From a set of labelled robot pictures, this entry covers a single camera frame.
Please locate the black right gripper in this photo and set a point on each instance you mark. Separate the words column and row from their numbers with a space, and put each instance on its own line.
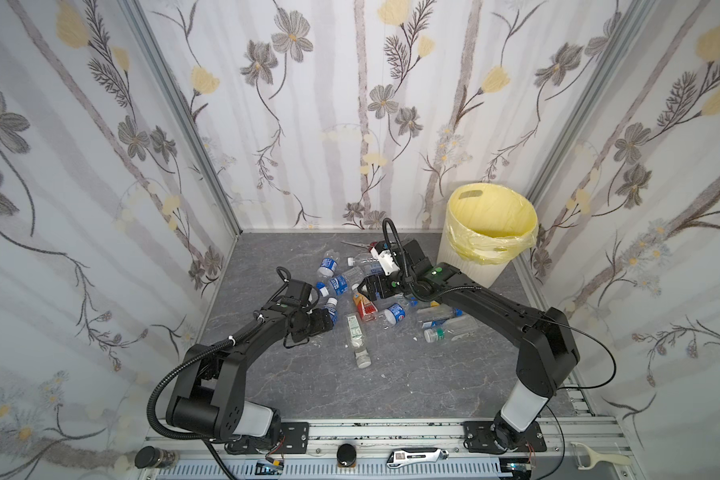
column 377, row 285

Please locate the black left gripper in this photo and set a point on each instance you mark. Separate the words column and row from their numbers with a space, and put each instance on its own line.
column 322, row 321

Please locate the crushed clear bottle back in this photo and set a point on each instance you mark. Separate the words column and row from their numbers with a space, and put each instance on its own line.
column 361, row 259

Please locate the blue label bottle back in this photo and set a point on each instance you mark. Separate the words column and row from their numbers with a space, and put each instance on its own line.
column 329, row 264

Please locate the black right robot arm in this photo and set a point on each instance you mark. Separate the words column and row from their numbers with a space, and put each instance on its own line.
column 547, row 352

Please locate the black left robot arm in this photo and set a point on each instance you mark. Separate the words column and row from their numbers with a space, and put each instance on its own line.
column 203, row 398

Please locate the white ribbed trash bin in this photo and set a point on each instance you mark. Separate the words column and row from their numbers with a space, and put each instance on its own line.
column 486, row 264

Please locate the yellow plastic bin liner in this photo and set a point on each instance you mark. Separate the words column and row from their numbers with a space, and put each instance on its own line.
column 492, row 225

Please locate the soda water clear bottle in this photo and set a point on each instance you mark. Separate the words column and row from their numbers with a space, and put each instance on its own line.
column 356, row 274

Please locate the orange juice bottle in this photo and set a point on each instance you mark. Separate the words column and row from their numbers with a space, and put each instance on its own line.
column 366, row 309

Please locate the blue label bottle blue cap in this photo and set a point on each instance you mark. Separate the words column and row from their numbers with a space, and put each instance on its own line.
column 397, row 311

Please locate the clear bottle white cap green label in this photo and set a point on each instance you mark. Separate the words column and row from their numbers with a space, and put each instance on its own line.
column 357, row 341

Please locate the clear bottle blue cap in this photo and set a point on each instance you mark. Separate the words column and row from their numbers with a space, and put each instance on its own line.
column 434, row 316

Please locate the clear bottle green band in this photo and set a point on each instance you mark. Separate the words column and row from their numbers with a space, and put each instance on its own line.
column 452, row 329

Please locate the black round knob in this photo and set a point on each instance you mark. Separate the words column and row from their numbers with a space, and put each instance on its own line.
column 346, row 456

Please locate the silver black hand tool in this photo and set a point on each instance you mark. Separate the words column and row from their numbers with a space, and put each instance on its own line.
column 405, row 457

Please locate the cream plastic peeler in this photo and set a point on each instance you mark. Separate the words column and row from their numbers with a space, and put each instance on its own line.
column 587, row 458

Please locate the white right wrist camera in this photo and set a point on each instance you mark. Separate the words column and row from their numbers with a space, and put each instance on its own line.
column 382, row 254

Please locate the red handled scissors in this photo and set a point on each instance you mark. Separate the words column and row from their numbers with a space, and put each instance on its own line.
column 367, row 247

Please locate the black jar on rail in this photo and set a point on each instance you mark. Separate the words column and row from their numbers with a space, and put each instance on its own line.
column 151, row 457

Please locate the white slotted cable duct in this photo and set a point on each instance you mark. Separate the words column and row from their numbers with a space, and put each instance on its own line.
column 370, row 468

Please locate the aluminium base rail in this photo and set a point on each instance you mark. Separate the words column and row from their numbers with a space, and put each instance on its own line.
column 548, row 455

